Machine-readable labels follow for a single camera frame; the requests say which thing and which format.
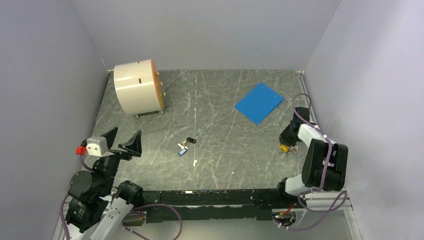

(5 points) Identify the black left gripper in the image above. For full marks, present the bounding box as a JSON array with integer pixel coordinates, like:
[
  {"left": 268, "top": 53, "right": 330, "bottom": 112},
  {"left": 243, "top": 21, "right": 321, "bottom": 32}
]
[{"left": 95, "top": 126, "right": 141, "bottom": 194}]

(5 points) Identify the yellow key tag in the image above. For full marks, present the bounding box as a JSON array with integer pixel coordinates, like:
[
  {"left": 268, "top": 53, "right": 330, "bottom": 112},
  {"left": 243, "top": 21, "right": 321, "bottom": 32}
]
[{"left": 279, "top": 144, "right": 289, "bottom": 153}]

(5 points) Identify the large metal keyring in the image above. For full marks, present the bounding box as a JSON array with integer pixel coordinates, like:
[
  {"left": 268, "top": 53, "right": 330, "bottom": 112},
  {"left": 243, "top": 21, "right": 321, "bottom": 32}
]
[{"left": 284, "top": 145, "right": 299, "bottom": 156}]

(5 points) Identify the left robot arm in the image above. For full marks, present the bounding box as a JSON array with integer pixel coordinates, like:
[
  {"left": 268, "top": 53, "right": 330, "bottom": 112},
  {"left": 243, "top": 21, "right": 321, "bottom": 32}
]
[{"left": 60, "top": 127, "right": 144, "bottom": 240}]

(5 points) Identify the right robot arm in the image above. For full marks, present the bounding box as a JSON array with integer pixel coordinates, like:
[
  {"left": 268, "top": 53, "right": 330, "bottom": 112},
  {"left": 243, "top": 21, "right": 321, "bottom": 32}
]
[{"left": 274, "top": 107, "right": 349, "bottom": 208}]

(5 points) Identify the blue square mat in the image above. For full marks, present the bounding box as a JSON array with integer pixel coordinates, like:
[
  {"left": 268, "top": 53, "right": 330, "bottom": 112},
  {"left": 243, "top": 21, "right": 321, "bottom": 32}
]
[{"left": 234, "top": 82, "right": 284, "bottom": 125}]

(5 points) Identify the cream cylindrical drum device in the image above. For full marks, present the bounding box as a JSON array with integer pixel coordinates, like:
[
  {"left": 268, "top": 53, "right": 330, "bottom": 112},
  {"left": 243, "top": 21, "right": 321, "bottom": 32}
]
[{"left": 113, "top": 59, "right": 165, "bottom": 118}]

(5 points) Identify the blue key tag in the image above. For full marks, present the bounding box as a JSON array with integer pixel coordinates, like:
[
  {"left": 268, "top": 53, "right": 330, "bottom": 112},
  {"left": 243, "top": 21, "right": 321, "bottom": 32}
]
[{"left": 178, "top": 148, "right": 188, "bottom": 157}]

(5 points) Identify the black key fob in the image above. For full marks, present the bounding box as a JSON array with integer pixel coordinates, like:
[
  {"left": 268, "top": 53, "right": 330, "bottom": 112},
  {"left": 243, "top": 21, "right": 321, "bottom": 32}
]
[{"left": 186, "top": 137, "right": 197, "bottom": 144}]

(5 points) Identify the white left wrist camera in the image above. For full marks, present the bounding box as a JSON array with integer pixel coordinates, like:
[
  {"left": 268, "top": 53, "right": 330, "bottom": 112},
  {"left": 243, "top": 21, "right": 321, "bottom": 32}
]
[{"left": 86, "top": 136, "right": 109, "bottom": 157}]

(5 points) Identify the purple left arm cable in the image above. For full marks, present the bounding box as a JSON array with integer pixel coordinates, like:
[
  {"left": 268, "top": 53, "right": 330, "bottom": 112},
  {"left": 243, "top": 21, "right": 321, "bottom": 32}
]
[{"left": 59, "top": 155, "right": 184, "bottom": 240}]

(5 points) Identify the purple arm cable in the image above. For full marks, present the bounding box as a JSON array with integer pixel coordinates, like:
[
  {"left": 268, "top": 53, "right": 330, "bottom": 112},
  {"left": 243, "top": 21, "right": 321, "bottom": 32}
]
[
  {"left": 59, "top": 155, "right": 184, "bottom": 240},
  {"left": 273, "top": 93, "right": 348, "bottom": 232}
]

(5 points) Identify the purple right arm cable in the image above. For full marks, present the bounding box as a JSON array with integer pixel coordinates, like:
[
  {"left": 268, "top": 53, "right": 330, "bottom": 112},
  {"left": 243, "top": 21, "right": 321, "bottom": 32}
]
[{"left": 273, "top": 93, "right": 348, "bottom": 232}]

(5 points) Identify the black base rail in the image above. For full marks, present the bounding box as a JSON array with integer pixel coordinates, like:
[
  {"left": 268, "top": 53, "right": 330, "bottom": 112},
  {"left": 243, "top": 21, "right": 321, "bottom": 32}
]
[{"left": 142, "top": 188, "right": 300, "bottom": 223}]

